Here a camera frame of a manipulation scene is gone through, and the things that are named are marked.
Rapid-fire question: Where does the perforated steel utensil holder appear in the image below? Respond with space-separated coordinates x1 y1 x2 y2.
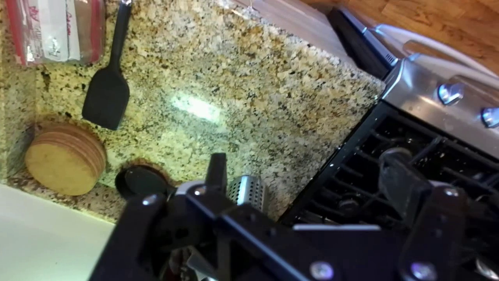
228 174 268 213

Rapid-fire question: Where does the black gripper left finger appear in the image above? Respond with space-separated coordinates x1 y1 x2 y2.
206 152 229 193

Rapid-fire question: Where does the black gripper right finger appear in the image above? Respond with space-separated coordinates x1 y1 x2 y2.
376 149 435 216

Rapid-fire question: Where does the stainless steel gas stove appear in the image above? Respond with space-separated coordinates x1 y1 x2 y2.
279 7 499 281

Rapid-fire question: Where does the steel oven door handle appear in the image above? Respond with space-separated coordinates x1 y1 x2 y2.
373 23 499 80

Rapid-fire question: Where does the silver stove knob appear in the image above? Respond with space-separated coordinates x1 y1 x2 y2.
479 105 499 130
435 82 465 108

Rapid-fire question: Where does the small black round dish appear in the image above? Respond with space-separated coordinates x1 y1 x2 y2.
114 163 173 204

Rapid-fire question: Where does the clear zip bag pack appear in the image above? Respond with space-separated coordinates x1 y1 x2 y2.
5 0 106 68

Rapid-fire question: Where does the stack of cork trivets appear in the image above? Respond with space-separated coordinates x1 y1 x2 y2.
23 121 109 199

